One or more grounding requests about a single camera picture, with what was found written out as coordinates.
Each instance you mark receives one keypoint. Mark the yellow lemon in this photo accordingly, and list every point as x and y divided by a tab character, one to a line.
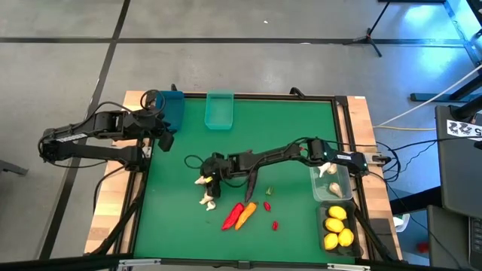
345	237
331	241
334	225
337	212

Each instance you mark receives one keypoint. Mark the purple eggplant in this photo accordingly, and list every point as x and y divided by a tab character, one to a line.
250	190

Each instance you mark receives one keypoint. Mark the black side desk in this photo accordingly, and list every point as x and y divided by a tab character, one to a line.
459	177

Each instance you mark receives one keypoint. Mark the black keyboard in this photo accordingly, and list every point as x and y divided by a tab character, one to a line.
476	241

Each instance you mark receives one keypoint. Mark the black tripod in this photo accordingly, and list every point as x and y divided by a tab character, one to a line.
367	37

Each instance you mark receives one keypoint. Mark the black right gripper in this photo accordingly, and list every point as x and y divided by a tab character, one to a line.
218	167

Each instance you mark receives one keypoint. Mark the small green pepper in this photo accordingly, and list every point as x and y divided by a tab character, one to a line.
269	190

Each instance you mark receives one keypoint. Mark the long red pepper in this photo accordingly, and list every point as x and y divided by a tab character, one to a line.
232	216

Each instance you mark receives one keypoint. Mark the clear plastic bin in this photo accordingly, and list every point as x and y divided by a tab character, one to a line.
324	192

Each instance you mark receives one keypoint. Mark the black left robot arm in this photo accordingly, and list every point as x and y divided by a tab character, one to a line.
94	151

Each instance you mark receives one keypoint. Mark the long orange pepper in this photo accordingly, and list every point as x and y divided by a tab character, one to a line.
245	215

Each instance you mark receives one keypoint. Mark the white cup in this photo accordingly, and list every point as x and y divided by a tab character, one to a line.
401	222

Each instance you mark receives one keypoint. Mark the black desk leg frame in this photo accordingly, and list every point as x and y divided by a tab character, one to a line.
433	97

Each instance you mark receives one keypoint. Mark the grey stand foot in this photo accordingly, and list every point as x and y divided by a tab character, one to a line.
13	168

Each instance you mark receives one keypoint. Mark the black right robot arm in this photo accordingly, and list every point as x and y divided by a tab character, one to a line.
275	154

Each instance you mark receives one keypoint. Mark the black camera rig beam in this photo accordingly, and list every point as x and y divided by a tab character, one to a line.
75	263

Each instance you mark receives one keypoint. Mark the white printed paper tag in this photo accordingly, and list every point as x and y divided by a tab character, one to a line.
461	129

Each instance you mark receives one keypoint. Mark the blue plastic bin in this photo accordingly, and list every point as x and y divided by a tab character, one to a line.
177	109

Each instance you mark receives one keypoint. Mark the black table clamp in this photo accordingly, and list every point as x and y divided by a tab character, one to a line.
173	87
297	92

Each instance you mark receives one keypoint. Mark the black plastic tray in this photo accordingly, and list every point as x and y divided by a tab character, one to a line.
356	218

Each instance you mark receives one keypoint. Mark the large white garlic bulb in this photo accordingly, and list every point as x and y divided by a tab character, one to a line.
324	168

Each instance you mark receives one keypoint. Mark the teal translucent plastic bin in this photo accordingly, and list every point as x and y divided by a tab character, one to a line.
218	113

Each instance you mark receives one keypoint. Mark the small red pepper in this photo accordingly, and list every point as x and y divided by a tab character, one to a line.
267	206
275	225

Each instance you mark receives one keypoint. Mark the green table mat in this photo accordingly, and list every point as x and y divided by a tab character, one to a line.
180	226

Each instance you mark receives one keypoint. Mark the small red object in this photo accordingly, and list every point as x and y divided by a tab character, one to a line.
423	247

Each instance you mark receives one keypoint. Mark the silver arm base bracket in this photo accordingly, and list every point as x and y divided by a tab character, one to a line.
147	151

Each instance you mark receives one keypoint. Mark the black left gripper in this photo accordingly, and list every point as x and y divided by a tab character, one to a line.
154	124

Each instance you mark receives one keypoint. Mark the black table leg brace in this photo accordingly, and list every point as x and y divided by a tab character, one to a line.
371	235
120	222

